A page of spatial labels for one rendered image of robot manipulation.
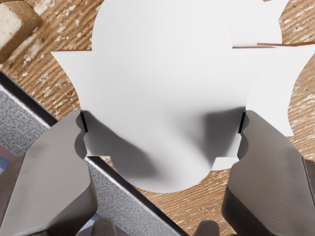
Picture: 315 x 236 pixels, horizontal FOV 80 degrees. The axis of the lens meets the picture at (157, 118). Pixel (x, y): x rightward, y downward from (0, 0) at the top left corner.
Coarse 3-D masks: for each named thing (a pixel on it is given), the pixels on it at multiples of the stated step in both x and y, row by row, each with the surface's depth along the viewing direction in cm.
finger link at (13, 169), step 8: (16, 160) 8; (8, 168) 8; (16, 168) 8; (0, 176) 7; (8, 176) 7; (16, 176) 7; (0, 184) 7; (8, 184) 7; (0, 192) 7; (8, 192) 7; (0, 200) 6; (8, 200) 6; (0, 208) 6; (0, 216) 6; (0, 224) 6; (40, 232) 6
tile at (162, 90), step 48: (144, 0) 10; (192, 0) 10; (96, 48) 11; (144, 48) 11; (192, 48) 11; (240, 48) 11; (96, 96) 12; (144, 96) 12; (192, 96) 12; (240, 96) 12; (96, 144) 14; (144, 144) 14; (192, 144) 13
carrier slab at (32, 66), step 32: (32, 0) 15; (64, 0) 14; (96, 0) 14; (32, 32) 16; (64, 32) 16; (288, 32) 15; (0, 64) 17; (32, 64) 17; (32, 96) 19; (64, 96) 19; (192, 192) 26; (224, 192) 25; (192, 224) 30; (224, 224) 29
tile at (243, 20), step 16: (224, 0) 10; (240, 0) 10; (240, 16) 11; (256, 16) 11; (240, 32) 11; (256, 32) 11; (288, 48) 12; (272, 64) 12; (256, 80) 13; (256, 96) 13
